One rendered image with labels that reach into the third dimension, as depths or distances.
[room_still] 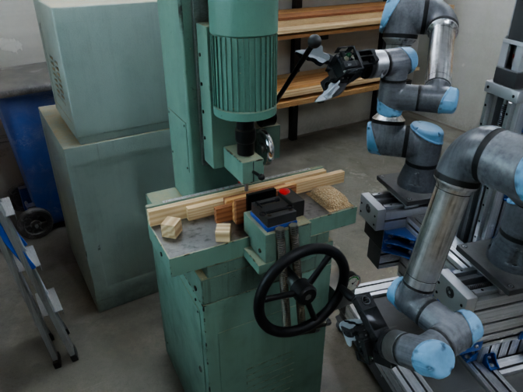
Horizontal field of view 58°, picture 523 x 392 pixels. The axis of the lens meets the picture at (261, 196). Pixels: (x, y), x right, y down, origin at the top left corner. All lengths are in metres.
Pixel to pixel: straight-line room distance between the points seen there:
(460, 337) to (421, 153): 0.80
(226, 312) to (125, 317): 1.10
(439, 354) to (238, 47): 0.82
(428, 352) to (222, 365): 0.73
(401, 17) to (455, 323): 1.01
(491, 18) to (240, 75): 3.68
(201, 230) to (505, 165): 0.79
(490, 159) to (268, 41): 0.59
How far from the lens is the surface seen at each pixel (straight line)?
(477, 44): 4.80
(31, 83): 2.87
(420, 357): 1.06
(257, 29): 1.21
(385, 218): 1.77
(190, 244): 1.29
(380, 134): 1.74
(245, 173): 1.35
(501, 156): 0.99
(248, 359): 1.61
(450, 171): 1.05
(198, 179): 1.57
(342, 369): 2.19
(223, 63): 1.24
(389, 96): 1.43
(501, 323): 1.57
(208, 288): 1.35
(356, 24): 3.83
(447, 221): 1.09
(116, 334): 2.40
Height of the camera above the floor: 1.62
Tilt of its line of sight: 28 degrees down
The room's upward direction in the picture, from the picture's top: straight up
